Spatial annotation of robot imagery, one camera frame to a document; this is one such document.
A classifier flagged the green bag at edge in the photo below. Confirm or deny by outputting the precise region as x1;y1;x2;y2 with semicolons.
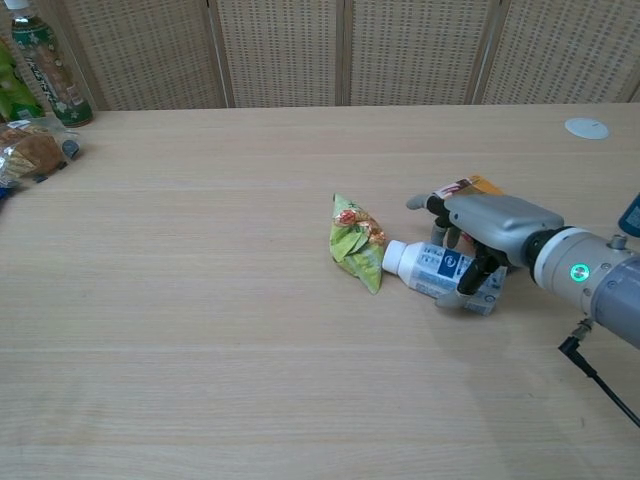
0;37;47;124

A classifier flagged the white blue-label bottle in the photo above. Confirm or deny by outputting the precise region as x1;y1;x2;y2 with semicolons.
381;239;507;318

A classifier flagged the orange drink carton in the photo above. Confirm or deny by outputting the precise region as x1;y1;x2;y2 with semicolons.
431;174;522;275

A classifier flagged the bread in clear bag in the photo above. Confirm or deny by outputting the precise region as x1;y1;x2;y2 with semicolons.
0;116;82;190

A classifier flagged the woven bamboo folding screen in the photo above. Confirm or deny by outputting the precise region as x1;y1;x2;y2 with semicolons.
0;0;640;112

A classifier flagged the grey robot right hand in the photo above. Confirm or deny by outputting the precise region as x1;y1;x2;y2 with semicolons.
405;191;566;309

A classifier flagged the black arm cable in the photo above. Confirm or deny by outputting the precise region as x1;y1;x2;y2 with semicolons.
557;318;640;430

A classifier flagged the green snack packet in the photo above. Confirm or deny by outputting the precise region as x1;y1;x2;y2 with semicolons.
329;193;388;296

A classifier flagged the white round cable cover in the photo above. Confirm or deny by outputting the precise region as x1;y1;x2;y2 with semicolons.
564;117;612;141

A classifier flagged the white-cap dark green tea bottle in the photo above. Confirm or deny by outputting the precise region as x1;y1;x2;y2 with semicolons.
9;0;95;128

